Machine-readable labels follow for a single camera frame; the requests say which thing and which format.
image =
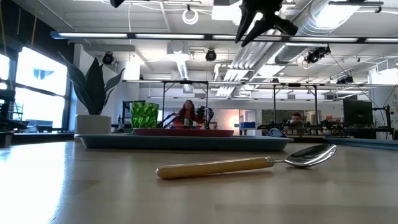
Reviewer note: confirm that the long ceiling light bar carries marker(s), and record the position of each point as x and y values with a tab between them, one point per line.
171	36

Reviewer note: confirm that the black background robot arm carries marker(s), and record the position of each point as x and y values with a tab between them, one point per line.
206	115

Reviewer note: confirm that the blue storage box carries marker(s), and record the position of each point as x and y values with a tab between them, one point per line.
247	125

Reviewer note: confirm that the black aluminium table frame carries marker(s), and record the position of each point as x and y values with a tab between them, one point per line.
37	137

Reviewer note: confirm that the pink round plate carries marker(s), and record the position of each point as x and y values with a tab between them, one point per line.
183	132

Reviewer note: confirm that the green leafy plant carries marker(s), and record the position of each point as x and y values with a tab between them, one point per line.
93	90

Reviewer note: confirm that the cluttered background workbench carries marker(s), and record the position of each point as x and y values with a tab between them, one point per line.
326	128

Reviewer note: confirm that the white round plant pot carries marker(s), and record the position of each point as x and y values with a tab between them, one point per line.
92	124

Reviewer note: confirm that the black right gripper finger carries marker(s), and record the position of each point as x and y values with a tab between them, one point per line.
258	29
245	23

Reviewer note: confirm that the blue plastic tray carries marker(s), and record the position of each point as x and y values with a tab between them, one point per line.
186	143

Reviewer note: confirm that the person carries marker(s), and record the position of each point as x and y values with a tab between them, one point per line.
296	119
187	113

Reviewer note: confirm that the large bright window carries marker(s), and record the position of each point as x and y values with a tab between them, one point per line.
40	90

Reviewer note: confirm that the silver ceiling air duct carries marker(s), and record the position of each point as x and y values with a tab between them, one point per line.
311	21

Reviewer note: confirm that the green textured plastic cup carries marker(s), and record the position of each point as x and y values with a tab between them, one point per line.
144	115

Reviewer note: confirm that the black computer monitor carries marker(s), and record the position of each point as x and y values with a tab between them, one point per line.
357	112

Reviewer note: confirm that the black ceiling spotlight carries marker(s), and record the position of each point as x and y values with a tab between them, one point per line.
211	55
108	58

